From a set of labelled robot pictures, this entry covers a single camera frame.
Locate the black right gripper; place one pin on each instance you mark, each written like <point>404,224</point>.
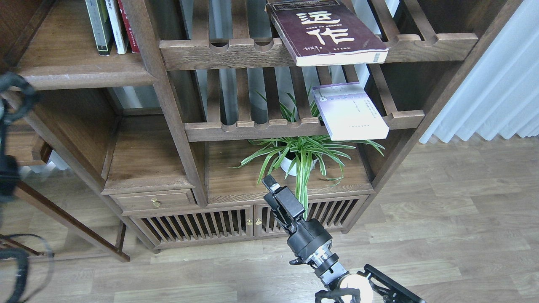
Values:
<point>309,240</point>

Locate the pale purple book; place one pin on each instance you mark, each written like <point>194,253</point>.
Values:
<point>348,112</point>

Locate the yellow and black book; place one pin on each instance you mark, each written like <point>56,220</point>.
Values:
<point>100,21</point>

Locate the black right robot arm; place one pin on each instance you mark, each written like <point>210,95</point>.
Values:
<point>343,287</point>

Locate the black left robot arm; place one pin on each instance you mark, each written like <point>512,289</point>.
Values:
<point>10,177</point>

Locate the white plant pot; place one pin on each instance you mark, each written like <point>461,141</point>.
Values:
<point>291,164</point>

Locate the green spider plant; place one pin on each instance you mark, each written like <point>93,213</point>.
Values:
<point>330,154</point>

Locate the dark wooden bookshelf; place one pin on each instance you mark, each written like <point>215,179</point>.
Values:
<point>173,121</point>

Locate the brass drawer knob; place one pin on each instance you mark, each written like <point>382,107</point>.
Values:
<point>155,202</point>

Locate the dark maroon book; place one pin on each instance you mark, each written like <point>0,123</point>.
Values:
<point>325,32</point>

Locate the red upright book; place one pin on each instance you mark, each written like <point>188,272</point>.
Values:
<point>132,40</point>

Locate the white upright book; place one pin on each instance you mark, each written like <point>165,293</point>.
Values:
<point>119,31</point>

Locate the white curtain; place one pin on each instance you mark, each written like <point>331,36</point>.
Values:
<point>500,96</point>

